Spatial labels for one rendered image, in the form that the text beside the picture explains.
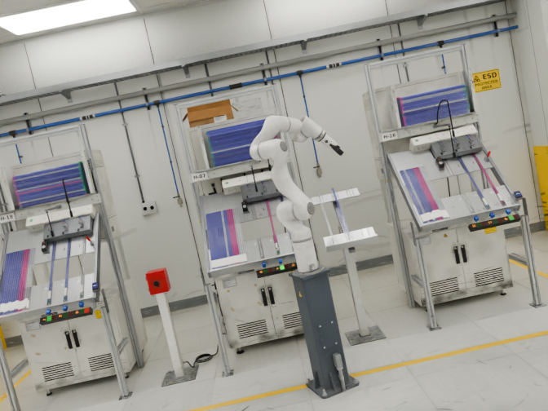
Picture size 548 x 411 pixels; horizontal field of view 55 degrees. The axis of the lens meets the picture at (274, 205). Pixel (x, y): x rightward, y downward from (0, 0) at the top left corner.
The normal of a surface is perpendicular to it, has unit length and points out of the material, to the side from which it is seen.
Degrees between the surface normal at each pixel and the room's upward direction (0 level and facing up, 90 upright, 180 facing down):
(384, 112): 90
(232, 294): 90
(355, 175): 90
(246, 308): 90
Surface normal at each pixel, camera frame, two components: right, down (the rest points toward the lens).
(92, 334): 0.04, 0.10
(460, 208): -0.12, -0.62
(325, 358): 0.37, 0.02
